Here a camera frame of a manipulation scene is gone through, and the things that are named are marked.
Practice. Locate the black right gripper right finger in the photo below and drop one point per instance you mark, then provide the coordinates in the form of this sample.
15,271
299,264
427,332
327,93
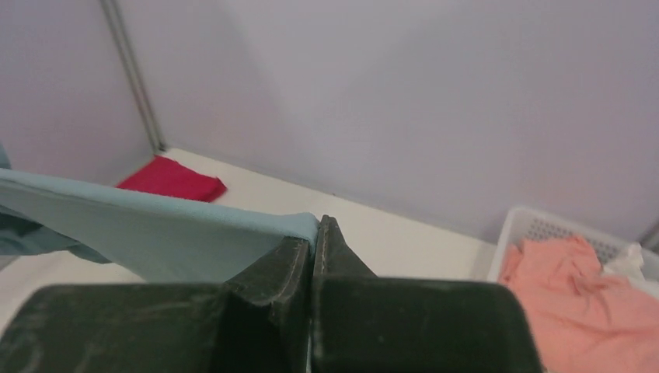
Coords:
362,322

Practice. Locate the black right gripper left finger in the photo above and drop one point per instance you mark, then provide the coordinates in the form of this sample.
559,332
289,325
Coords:
258,321

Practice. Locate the blue-grey t-shirt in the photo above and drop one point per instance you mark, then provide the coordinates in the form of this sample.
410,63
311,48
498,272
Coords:
158,238

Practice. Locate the folded red t-shirt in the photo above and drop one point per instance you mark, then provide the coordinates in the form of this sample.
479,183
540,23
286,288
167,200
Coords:
166,177

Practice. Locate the white plastic laundry basket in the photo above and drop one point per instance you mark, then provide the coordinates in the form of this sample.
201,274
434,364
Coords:
529,223

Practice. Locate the salmon pink t-shirt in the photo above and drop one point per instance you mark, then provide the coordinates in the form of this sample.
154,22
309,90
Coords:
582,320

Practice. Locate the white t-shirt in basket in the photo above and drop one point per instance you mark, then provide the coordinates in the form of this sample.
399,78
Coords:
635,263

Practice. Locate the aluminium frame rail left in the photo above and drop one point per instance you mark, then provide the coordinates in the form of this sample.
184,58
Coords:
115,21

